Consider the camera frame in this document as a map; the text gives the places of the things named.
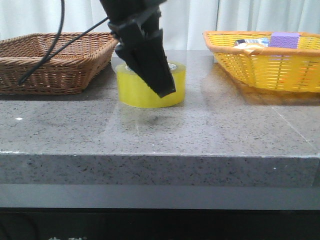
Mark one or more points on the brown wicker basket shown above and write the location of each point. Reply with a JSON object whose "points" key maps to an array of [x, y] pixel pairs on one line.
{"points": [[67, 73]]}

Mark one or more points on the yellow clear tape roll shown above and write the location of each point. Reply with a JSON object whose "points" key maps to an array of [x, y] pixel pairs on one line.
{"points": [[133, 91]]}

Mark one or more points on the yellow woven basket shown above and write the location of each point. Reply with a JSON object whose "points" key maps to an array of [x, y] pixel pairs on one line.
{"points": [[270, 68]]}

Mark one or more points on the purple sponge block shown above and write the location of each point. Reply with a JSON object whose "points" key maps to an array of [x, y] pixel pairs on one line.
{"points": [[284, 40]]}

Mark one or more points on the white curtain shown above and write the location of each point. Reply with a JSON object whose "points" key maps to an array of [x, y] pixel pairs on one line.
{"points": [[183, 21]]}

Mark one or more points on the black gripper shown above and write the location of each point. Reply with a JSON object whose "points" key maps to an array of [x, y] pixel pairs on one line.
{"points": [[141, 42]]}

